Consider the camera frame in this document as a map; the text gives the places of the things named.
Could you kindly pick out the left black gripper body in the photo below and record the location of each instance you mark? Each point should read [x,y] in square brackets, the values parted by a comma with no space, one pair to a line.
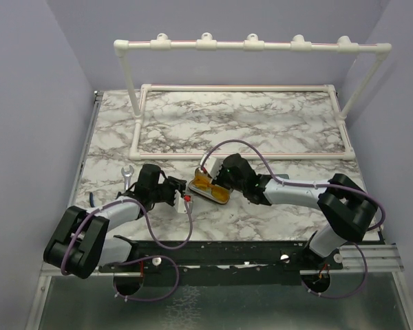
[166,192]

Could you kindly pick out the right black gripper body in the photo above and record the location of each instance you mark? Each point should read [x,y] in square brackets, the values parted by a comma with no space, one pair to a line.
[224,179]

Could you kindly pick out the orange plastic sunglasses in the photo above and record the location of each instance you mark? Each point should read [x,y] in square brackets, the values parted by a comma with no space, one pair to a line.
[210,187]

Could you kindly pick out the black glasses case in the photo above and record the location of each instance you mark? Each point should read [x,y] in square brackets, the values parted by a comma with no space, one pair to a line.
[210,190]

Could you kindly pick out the blue-grey glasses case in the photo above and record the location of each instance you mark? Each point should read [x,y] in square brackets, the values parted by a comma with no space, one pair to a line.
[282,176]

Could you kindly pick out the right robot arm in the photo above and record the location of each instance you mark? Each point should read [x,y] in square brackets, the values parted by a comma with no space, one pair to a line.
[346,207]

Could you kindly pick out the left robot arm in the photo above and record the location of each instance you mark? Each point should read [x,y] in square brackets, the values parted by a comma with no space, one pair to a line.
[79,244]

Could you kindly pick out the silver wrench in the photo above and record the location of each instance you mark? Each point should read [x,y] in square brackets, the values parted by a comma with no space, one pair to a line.
[127,174]

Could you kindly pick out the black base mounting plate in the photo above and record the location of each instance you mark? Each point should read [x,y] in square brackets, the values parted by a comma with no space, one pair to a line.
[221,263]

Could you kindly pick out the white PVC pipe rack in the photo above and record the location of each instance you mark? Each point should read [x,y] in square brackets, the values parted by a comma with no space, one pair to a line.
[251,44]

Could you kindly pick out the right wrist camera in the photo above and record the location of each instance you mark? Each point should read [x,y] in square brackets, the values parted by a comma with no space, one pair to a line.
[210,165]

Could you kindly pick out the blue-handled pliers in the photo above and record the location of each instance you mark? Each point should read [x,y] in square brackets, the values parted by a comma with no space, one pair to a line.
[91,200]

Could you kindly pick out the aluminium extrusion rail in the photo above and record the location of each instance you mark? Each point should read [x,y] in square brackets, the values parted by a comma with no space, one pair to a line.
[379,258]

